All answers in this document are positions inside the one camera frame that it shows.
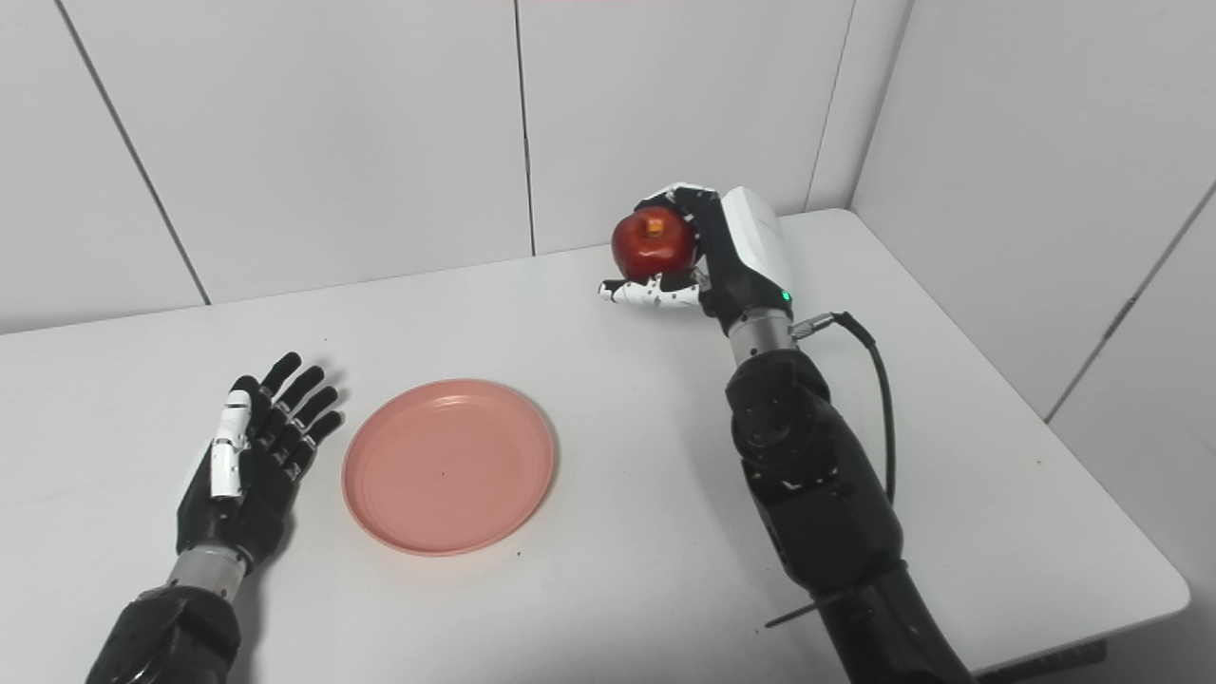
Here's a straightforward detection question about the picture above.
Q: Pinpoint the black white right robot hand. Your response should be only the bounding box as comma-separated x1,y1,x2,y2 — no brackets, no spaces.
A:
598,183,797,335

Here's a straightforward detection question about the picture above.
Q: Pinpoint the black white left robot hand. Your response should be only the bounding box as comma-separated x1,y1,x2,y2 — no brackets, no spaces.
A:
176,352,345,571

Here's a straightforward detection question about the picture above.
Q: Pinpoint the red apple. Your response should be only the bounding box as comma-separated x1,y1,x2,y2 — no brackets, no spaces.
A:
611,206,697,282

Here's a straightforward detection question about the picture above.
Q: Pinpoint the pink round plate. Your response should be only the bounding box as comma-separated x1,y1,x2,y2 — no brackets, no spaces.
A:
342,379,556,558

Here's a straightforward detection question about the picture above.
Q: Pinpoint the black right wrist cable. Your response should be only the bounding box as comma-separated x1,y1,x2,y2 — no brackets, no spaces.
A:
791,311,897,504

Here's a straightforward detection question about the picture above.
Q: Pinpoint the black table frame bar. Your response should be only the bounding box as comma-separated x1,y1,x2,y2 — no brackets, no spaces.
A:
978,639,1109,684

